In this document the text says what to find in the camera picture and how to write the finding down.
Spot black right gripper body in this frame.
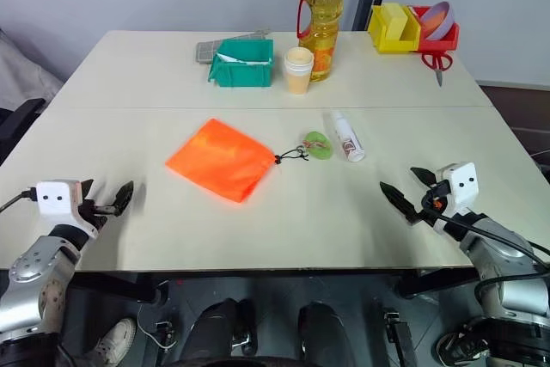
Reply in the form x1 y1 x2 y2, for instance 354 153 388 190
418 180 452 223

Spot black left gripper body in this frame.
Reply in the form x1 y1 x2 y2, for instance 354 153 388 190
77 197 115 231

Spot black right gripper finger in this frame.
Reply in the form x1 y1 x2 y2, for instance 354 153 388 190
379 181 421 226
409 167 437 191

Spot white tube with label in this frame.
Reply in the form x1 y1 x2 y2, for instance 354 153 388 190
329 109 367 164

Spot black chair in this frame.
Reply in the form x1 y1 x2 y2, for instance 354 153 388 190
0 97 46 167

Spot green round disc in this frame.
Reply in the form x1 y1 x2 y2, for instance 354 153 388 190
299 130 336 162

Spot white sneaker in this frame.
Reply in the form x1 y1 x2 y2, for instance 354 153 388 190
84 317 138 367

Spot grey cloth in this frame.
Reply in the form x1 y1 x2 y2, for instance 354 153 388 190
0 28 64 113

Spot red plastic bin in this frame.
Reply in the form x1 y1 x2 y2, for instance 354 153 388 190
407 5 461 56

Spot yellow plastic bin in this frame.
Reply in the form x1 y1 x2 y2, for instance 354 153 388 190
367 3 422 55

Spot black shoe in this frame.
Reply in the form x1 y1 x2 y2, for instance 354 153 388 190
435 329 492 367

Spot dark rounded robot leg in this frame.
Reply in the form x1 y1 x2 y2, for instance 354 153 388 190
179 297 255 367
297 300 350 367

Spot beige paper cup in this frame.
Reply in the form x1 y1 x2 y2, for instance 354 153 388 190
284 66 313 95
284 46 315 72

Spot purple bowl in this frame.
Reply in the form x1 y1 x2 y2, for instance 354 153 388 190
418 0 457 42

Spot grey mesh tray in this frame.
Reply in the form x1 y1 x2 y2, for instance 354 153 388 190
196 28 272 64

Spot green plastic bin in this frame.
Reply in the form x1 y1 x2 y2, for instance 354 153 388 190
208 38 275 89

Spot white paper sheet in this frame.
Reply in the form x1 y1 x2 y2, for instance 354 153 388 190
214 52 272 69

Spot cooking oil bottle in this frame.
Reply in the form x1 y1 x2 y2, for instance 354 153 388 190
296 0 346 83

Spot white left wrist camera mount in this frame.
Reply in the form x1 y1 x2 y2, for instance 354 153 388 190
35 179 83 218

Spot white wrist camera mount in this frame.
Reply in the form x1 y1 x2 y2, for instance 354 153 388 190
435 162 479 215
35 179 83 218

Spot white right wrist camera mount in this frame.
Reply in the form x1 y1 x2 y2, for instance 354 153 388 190
435 162 479 215

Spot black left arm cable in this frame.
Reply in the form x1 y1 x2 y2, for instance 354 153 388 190
0 188 39 214

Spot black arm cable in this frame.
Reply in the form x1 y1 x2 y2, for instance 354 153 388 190
0 188 39 214
429 206 550 299

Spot black table frame bar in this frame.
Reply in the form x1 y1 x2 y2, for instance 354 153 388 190
67 271 169 307
394 266 479 300

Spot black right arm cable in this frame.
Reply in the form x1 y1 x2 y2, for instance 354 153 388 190
429 206 550 299

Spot orange drawstring pouch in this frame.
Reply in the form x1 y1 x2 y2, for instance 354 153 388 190
164 117 276 205

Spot red handled scissors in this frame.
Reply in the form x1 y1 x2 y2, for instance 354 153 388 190
420 50 454 89

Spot black string with knot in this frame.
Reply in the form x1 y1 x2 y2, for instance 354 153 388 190
272 146 310 167

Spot white floor cable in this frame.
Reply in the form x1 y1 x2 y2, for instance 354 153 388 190
136 301 169 350

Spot black metal bracket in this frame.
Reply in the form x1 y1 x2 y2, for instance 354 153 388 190
381 306 419 367

